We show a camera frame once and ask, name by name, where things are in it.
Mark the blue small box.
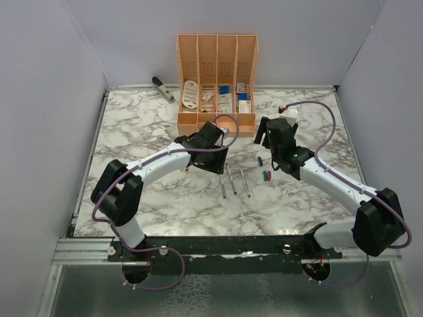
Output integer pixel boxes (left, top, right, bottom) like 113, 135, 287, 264
219, 85, 231, 94

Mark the green white pen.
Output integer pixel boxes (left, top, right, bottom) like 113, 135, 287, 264
219, 174, 227, 199

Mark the peach plastic desk organizer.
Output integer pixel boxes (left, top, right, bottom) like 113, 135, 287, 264
176, 34, 258, 137

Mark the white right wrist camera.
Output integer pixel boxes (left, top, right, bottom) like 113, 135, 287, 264
278, 106, 298, 122

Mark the blue white pen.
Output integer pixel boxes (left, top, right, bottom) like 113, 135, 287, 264
226, 165, 237, 195

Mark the white red labelled box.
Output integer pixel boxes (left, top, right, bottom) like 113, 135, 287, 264
238, 100, 252, 114

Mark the grey black stapler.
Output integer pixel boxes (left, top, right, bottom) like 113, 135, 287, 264
151, 76, 175, 104

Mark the white oval label card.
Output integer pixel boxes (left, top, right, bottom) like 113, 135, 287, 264
181, 80, 199, 110

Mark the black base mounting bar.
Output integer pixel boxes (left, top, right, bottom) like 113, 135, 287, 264
108, 232, 342, 275

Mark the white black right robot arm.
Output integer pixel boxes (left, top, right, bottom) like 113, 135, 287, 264
254, 117, 406, 258

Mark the pink tipped white pen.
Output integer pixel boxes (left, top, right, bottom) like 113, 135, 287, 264
240, 168, 251, 198

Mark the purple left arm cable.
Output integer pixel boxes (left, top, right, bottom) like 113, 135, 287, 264
91, 114, 240, 291

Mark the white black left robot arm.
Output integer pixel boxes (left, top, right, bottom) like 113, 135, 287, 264
91, 122, 229, 261

